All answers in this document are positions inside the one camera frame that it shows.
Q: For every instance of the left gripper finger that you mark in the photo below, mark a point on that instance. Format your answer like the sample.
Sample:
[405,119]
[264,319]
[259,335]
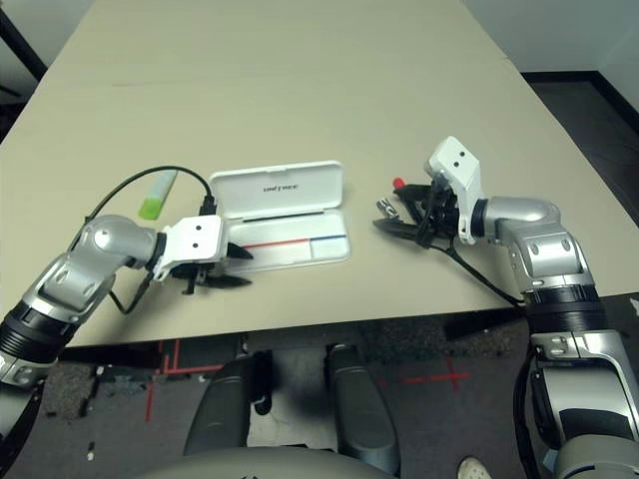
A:
[239,252]
[227,282]

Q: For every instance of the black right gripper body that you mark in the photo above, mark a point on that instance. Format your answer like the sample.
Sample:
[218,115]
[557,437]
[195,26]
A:
[442,214]

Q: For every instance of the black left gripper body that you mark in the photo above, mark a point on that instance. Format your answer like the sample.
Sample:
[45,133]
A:
[199,272]

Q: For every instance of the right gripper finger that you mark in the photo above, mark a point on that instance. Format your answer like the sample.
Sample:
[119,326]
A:
[414,191]
[399,228]

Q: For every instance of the red and black marker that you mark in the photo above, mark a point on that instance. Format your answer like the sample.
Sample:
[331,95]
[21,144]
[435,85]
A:
[398,182]

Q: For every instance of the white Unitree pencil case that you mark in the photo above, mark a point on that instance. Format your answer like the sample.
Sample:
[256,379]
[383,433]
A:
[279,189]

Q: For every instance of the green and white highlighter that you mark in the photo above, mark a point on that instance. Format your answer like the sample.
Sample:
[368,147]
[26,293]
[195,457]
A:
[157,197]

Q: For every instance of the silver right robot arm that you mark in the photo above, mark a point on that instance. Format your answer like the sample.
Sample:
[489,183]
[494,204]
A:
[554,259]

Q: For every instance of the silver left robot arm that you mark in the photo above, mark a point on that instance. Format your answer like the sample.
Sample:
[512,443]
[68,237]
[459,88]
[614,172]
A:
[75,269]

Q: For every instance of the grey robot right leg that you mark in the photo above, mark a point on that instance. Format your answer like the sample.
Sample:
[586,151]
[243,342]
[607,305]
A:
[362,404]

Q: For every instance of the grey robot torso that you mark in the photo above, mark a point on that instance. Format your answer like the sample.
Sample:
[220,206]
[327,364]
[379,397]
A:
[259,466]

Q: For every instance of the white bystander shoe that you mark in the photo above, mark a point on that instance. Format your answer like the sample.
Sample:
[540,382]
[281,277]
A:
[474,469]

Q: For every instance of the blue foam block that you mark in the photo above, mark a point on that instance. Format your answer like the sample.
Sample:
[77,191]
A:
[550,457]

